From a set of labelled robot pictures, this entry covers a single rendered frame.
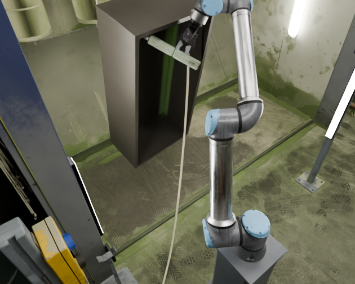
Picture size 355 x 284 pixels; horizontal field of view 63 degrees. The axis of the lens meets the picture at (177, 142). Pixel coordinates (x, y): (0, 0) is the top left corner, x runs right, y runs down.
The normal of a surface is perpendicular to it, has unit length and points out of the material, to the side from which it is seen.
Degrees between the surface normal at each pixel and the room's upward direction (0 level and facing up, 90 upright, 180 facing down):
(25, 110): 90
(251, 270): 0
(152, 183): 0
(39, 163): 90
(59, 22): 90
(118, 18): 12
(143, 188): 0
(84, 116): 57
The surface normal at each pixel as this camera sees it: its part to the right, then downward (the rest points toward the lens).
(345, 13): -0.79, 0.43
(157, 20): 0.11, -0.62
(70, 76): 0.49, 0.05
